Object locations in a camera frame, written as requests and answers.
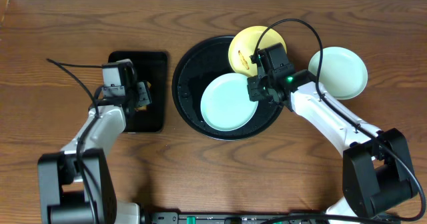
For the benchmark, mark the black round tray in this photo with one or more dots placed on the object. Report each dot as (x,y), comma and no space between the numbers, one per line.
(195,71)

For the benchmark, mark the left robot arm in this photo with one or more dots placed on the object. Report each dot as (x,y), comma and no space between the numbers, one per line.
(75,184)

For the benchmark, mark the mint plate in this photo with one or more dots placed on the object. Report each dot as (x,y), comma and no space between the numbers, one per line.
(343,73)
(225,103)

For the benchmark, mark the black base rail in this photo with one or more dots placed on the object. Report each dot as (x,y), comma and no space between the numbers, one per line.
(170,217)

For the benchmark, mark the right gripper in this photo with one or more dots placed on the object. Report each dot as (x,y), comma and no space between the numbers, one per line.
(253,94)

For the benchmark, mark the green yellow sponge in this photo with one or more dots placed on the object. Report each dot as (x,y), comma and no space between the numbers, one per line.
(141,108)

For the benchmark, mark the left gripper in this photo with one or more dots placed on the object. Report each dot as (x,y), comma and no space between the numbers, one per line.
(143,94)

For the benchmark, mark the yellow plate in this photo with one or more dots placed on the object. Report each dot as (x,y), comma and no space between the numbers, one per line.
(244,44)

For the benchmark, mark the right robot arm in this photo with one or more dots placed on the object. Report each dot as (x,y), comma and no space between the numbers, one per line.
(377,168)

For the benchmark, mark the black rectangular tray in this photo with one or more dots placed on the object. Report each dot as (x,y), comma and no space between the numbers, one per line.
(151,67)

